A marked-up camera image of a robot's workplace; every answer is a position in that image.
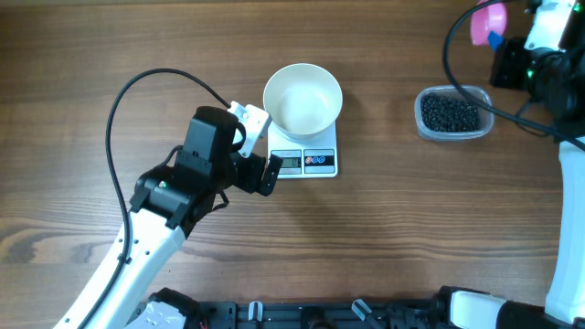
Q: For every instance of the black beans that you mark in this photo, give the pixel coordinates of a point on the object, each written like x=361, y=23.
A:
x=449, y=115

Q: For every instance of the white digital kitchen scale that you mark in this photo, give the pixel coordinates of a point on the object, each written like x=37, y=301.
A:
x=316, y=157

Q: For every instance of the clear plastic container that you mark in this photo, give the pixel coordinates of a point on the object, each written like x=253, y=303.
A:
x=487, y=118

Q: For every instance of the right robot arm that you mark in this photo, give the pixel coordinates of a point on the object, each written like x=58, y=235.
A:
x=549, y=82

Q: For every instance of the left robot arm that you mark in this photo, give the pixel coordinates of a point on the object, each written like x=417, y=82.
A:
x=167, y=202

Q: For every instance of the pink scoop blue handle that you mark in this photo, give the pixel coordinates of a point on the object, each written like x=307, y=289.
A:
x=488, y=26

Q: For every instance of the white round bowl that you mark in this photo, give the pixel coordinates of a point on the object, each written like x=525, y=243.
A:
x=303, y=100

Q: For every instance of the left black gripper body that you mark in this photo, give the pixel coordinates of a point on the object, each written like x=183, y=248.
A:
x=244, y=173

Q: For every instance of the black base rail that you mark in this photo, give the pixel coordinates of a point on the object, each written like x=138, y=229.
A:
x=171, y=309

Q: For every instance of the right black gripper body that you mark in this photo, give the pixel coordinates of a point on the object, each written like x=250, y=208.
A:
x=514, y=68

